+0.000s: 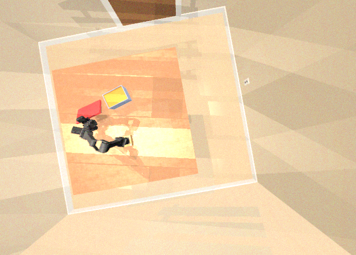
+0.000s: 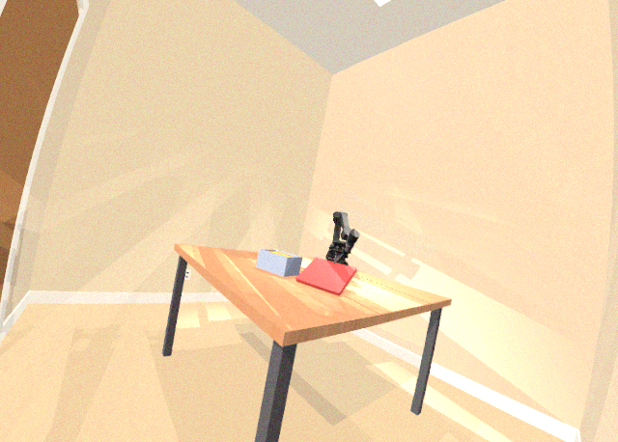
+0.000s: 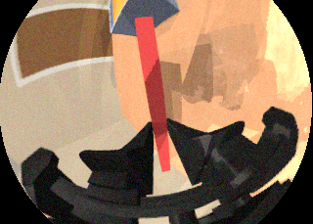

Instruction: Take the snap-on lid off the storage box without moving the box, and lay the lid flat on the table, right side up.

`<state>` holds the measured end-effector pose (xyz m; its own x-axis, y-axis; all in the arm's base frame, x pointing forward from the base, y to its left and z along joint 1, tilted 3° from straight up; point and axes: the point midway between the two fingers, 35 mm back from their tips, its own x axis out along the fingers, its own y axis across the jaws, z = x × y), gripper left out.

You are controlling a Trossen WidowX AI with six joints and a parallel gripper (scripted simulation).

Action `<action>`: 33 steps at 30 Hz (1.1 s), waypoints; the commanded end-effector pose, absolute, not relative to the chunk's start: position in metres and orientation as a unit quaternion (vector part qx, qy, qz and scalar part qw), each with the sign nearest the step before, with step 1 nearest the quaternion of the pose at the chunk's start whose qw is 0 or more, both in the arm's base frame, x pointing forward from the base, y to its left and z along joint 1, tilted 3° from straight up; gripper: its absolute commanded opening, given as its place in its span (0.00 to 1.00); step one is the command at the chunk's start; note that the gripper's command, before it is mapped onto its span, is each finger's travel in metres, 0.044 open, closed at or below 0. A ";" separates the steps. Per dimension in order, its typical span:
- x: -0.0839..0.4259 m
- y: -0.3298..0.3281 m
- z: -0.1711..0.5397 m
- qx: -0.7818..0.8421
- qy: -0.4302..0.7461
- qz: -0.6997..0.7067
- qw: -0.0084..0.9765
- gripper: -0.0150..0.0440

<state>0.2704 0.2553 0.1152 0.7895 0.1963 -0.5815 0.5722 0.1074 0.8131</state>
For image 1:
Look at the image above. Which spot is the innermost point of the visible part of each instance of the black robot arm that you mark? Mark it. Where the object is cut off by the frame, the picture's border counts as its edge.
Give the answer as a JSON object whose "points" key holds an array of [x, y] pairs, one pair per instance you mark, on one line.
{"points": [[87, 134]]}

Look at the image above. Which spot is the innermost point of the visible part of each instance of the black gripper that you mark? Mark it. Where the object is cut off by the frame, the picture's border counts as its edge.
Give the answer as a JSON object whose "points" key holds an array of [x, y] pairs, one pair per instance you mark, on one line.
{"points": [[84, 120]]}

